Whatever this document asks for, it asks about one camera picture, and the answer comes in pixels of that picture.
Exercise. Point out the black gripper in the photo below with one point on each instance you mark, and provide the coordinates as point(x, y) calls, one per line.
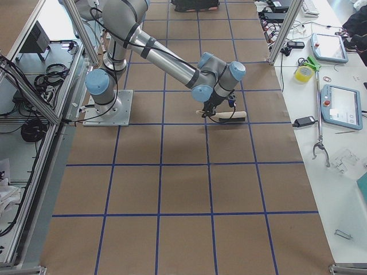
point(212, 104)

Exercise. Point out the beige hand brush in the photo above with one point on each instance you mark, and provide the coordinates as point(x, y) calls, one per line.
point(225, 117)

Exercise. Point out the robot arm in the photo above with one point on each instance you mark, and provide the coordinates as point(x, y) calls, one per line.
point(211, 82)

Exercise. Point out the bin with black bag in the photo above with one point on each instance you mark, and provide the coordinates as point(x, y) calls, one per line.
point(195, 5)

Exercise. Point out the black power adapter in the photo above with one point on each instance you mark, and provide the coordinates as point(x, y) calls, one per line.
point(304, 121)

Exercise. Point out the yellow tape roll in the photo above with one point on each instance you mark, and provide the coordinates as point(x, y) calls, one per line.
point(303, 74)

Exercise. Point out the blue teach pendant near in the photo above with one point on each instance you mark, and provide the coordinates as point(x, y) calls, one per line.
point(341, 106)

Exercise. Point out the blue teach pendant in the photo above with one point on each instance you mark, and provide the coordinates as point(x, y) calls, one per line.
point(341, 106)
point(328, 48)

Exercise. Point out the blue teach pendant far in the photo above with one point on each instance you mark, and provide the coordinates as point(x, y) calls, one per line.
point(328, 48)

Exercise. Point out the green handled grabber tool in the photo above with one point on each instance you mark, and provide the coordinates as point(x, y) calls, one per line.
point(315, 66)

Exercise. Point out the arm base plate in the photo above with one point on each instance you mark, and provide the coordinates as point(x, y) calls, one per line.
point(114, 114)

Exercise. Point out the aluminium frame post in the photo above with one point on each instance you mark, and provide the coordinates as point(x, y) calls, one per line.
point(284, 30)

